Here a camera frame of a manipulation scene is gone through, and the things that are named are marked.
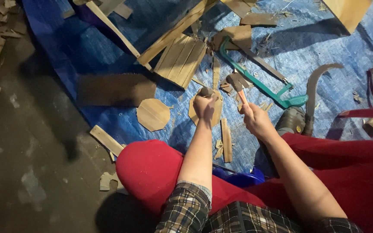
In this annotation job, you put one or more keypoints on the person's left hand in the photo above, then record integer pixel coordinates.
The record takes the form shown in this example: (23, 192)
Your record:
(203, 107)

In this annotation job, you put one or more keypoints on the person's right hand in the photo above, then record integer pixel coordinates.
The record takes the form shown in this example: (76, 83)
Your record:
(256, 119)

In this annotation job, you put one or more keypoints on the person's right fingers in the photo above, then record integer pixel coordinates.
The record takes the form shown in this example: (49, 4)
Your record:
(248, 111)

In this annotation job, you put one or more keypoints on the person's left fingers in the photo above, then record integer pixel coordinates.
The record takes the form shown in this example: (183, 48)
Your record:
(204, 103)

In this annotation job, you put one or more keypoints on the octagonal wooden piece under chisel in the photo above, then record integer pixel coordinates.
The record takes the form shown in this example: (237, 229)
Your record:
(218, 110)

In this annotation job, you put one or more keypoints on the green hacksaw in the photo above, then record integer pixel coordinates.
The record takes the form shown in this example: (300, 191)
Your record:
(257, 81)

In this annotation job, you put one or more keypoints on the narrow wooden slat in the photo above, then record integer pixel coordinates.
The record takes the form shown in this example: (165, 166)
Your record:
(216, 72)

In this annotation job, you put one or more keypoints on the short wooden strip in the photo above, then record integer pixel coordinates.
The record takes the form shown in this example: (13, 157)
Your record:
(226, 139)

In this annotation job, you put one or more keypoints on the person's grey shoe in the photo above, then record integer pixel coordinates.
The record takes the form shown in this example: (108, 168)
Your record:
(290, 120)

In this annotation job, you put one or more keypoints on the panel of joined wooden slats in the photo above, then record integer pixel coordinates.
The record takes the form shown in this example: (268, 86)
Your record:
(181, 60)

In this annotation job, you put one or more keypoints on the blue plastic stool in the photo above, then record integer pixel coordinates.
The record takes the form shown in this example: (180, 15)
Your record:
(240, 176)

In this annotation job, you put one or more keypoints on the curved sickle knife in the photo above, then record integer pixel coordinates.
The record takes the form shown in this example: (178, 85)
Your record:
(312, 93)

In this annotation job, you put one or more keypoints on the brown cardboard piece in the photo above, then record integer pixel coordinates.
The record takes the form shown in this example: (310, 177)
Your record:
(236, 38)

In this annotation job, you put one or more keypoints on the long wooden plank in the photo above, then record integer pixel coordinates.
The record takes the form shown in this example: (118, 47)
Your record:
(173, 32)

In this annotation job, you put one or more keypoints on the blue tarpaulin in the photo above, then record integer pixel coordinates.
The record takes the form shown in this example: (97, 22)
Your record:
(303, 55)

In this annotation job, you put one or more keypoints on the person's red trousers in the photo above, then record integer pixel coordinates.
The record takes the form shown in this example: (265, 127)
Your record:
(160, 174)

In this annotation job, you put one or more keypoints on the dark rectangular wooden board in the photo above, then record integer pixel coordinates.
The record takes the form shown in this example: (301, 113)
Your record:
(115, 90)

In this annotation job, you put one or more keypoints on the flat brown wood piece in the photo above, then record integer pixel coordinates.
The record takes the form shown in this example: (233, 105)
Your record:
(259, 19)

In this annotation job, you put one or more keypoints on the person's plaid shirt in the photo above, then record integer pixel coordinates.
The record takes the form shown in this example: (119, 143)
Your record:
(225, 213)

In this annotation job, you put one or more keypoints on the pale wooden offcut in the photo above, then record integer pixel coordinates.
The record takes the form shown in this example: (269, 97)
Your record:
(106, 140)

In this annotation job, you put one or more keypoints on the thin pale wooden strip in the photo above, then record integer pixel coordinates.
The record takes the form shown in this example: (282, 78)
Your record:
(115, 30)

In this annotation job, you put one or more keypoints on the wooden box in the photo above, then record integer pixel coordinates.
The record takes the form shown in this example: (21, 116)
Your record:
(348, 13)

